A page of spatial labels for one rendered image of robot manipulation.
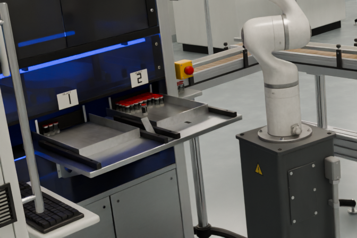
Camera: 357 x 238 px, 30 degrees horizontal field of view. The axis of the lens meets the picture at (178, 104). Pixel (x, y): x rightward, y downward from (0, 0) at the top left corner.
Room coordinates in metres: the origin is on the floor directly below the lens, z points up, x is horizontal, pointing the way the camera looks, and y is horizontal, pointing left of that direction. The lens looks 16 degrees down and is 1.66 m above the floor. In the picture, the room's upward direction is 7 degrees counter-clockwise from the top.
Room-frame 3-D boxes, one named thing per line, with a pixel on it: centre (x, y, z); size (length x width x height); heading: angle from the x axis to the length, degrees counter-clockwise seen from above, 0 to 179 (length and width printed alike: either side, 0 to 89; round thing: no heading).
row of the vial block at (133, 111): (2.65, 0.15, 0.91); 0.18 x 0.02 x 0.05; 128
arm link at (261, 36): (2.23, -0.33, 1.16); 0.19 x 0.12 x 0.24; 87
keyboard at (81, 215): (1.96, 0.50, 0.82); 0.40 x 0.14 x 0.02; 38
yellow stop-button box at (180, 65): (2.83, -0.03, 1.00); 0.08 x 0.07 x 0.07; 38
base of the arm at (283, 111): (2.23, -0.36, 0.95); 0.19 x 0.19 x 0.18
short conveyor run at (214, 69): (3.12, -0.17, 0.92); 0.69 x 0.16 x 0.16; 128
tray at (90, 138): (2.37, 0.36, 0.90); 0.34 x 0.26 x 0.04; 38
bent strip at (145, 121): (2.30, 0.09, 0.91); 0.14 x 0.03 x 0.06; 38
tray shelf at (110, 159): (2.42, 0.18, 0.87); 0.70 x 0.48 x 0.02; 128
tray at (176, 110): (2.58, 0.09, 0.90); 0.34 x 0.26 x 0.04; 38
